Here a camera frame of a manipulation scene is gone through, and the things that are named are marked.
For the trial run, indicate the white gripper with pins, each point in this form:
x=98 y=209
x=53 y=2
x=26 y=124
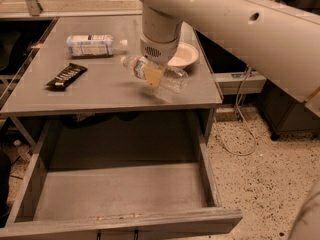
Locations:
x=159 y=51

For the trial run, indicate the clear plastic water bottle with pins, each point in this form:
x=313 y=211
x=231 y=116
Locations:
x=173 y=79

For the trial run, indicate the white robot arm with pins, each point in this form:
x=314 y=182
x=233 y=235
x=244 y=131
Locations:
x=280 y=42

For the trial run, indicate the white labelled plastic bottle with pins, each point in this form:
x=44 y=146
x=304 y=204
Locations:
x=95 y=45

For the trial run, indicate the grey open top drawer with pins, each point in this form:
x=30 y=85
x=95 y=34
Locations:
x=145 y=179

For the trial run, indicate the white paper bowl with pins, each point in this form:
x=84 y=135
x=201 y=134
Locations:
x=185 y=55

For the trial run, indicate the grey power strip box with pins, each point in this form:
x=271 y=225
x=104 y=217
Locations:
x=233 y=82

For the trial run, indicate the black snack bar wrapper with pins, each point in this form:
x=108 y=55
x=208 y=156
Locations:
x=66 y=77

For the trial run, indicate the grey metal cabinet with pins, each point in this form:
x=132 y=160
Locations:
x=106 y=86

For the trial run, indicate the grey back shelf rail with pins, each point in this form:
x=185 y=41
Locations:
x=53 y=8

